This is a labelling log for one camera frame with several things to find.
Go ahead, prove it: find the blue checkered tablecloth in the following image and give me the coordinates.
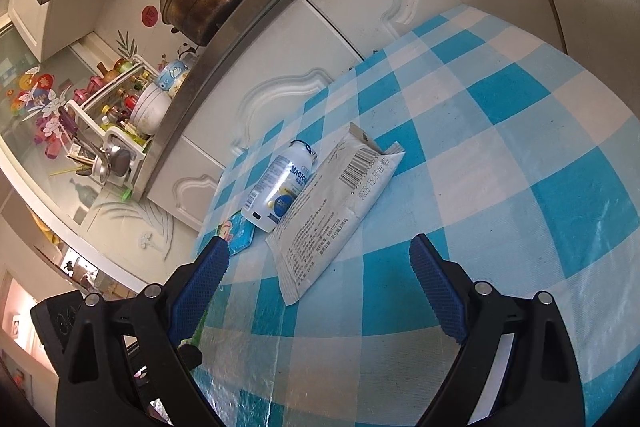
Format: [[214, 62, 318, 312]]
[[150, 4, 640, 427]]

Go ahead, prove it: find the blue cartoon snack packet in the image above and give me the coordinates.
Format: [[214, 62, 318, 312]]
[[216, 213, 256, 256]]

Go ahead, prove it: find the white printed packet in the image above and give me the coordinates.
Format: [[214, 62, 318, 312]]
[[265, 122, 405, 306]]

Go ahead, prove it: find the blue cartoon cup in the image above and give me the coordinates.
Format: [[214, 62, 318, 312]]
[[154, 58, 194, 91]]

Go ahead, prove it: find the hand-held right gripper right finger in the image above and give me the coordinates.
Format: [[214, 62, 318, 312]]
[[409, 234, 586, 427]]

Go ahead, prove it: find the white dish rack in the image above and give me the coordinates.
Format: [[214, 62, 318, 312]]
[[64, 56, 152, 188]]

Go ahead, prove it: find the steel countertop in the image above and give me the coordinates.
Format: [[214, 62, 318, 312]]
[[145, 0, 416, 200]]

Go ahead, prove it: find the white kitchen cabinet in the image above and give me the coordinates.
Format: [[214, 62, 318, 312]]
[[145, 0, 571, 233]]

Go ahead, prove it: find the white wall cabinet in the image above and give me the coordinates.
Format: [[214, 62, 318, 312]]
[[7, 0, 53, 64]]

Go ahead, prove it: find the white plastic bottle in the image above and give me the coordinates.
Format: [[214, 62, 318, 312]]
[[241, 139, 322, 233]]

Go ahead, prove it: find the steel ladle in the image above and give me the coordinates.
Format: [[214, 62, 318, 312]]
[[94, 143, 135, 184]]

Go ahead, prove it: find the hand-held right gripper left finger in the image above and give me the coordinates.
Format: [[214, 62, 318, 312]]
[[55, 237, 231, 427]]

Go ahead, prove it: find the white ceramic bowl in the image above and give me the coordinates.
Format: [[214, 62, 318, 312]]
[[130, 83, 174, 134]]

